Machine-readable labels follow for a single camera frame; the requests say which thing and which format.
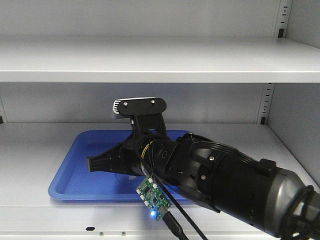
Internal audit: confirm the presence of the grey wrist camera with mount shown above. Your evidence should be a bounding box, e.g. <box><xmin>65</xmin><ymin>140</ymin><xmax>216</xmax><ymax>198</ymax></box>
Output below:
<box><xmin>113</xmin><ymin>97</ymin><xmax>167</xmax><ymax>140</ymax></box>

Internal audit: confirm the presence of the blue plastic tray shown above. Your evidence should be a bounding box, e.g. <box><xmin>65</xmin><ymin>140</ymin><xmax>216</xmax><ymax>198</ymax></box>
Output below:
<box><xmin>47</xmin><ymin>129</ymin><xmax>201</xmax><ymax>202</ymax></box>

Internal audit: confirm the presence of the clear glass beaker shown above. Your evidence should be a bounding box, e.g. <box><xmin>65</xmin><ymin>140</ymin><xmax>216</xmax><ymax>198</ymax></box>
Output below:
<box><xmin>117</xmin><ymin>173</ymin><xmax>141</xmax><ymax>184</ymax></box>

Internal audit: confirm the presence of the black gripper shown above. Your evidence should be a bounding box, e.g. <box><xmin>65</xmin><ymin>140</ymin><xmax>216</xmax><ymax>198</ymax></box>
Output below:
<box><xmin>86</xmin><ymin>130</ymin><xmax>180</xmax><ymax>178</ymax></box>

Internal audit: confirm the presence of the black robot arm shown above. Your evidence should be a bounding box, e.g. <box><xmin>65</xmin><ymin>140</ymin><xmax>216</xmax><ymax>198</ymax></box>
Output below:
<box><xmin>87</xmin><ymin>131</ymin><xmax>320</xmax><ymax>240</ymax></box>

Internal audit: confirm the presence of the grey upper cabinet shelf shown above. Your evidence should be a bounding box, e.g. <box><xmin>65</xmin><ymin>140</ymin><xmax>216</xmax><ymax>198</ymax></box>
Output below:
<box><xmin>0</xmin><ymin>36</ymin><xmax>320</xmax><ymax>83</ymax></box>

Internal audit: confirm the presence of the green circuit board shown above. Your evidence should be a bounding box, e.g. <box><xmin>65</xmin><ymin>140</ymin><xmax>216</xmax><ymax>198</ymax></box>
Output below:
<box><xmin>136</xmin><ymin>175</ymin><xmax>172</xmax><ymax>221</ymax></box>

